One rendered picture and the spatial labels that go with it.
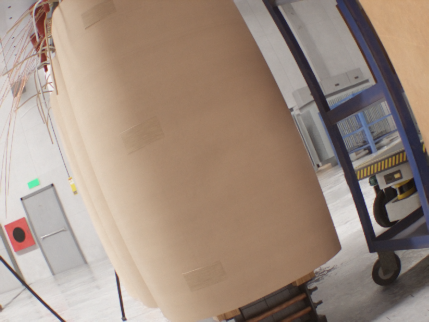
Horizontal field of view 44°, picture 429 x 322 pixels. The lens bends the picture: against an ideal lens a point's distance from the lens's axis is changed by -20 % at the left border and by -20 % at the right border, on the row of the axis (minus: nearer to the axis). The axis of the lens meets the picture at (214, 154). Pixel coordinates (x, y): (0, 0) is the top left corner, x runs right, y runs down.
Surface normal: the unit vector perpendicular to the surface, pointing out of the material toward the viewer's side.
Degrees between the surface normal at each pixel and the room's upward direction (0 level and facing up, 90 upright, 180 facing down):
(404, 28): 90
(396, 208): 90
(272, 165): 90
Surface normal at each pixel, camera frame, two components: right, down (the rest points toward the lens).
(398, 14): -0.89, 0.37
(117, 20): 0.18, -0.14
